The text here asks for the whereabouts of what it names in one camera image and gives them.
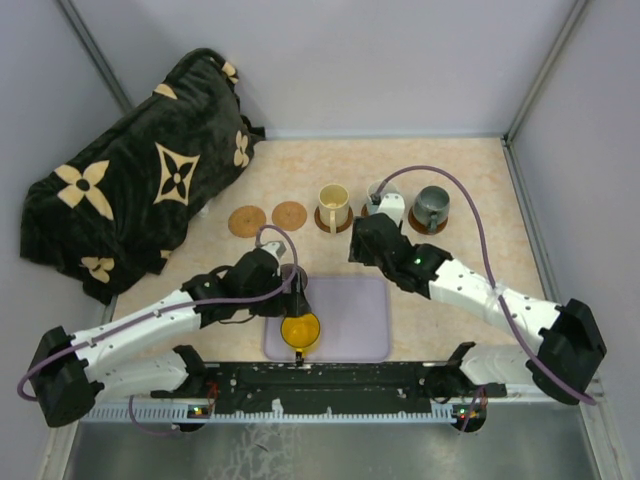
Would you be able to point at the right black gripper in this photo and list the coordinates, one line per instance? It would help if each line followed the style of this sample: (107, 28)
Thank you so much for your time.
(358, 251)

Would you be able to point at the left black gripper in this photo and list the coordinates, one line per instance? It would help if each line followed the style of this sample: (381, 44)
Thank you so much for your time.
(286, 303)

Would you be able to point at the purple glass mug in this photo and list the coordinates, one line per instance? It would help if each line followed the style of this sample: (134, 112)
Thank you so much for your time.
(287, 269)

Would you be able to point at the white light blue mug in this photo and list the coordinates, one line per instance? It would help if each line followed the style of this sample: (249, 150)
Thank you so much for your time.
(373, 188)

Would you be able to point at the woven rattan coaster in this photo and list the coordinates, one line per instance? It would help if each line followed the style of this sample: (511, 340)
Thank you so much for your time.
(245, 221)
(289, 215)

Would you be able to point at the cream ceramic mug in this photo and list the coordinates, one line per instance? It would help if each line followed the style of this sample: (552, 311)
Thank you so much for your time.
(335, 197)

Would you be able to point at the grey ceramic mug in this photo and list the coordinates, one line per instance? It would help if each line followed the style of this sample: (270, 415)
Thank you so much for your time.
(431, 206)

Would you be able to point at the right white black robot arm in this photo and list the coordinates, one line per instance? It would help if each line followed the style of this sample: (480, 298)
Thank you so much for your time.
(563, 343)

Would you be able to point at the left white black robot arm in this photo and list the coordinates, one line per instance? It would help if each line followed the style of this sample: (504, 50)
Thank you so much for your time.
(71, 373)

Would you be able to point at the yellow glass mug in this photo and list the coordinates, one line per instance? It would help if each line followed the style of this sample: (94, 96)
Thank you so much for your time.
(301, 334)

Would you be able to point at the lavender plastic tray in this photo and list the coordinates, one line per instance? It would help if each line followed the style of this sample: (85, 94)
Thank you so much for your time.
(354, 312)

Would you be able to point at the black floral plush blanket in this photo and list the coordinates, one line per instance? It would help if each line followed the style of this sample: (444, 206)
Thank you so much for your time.
(116, 211)

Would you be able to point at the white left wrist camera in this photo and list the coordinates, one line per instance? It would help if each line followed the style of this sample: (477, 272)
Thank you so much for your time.
(275, 248)

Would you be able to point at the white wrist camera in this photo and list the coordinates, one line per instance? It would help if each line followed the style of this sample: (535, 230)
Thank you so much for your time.
(393, 206)
(275, 248)

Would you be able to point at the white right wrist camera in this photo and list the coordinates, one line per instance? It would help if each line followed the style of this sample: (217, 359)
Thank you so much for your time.
(393, 206)

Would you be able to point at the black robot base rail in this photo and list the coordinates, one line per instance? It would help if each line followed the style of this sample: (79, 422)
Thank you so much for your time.
(387, 387)

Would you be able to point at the white perforated cable duct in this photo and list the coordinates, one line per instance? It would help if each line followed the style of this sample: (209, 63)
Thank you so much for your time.
(189, 413)

